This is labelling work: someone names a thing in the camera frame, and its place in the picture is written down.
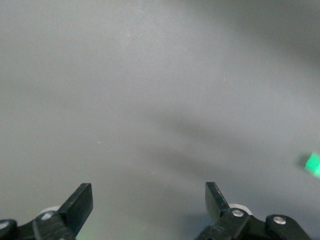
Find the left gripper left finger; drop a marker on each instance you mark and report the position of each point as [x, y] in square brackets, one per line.
[77, 205]

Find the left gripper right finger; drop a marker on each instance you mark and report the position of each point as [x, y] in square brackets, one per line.
[217, 202]

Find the small green cube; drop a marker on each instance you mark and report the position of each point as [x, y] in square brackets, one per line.
[313, 165]

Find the dark grey table mat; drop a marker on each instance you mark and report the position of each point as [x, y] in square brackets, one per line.
[140, 87]

